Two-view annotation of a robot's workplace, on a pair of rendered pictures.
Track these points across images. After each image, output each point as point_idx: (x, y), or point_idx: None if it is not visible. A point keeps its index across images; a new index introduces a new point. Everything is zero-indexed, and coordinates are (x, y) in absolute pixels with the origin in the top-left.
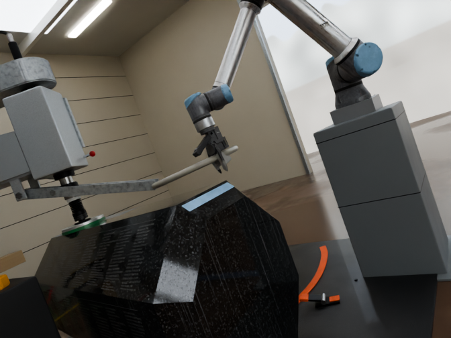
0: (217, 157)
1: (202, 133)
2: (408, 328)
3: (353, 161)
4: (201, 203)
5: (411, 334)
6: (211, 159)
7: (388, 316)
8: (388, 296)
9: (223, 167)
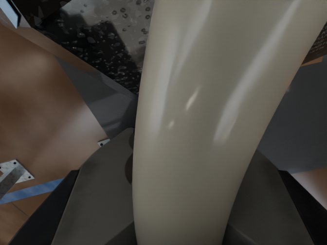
0: (119, 214)
1: None
2: (85, 79)
3: None
4: None
5: (78, 74)
6: (133, 158)
7: (106, 86)
8: (124, 109)
9: (118, 134)
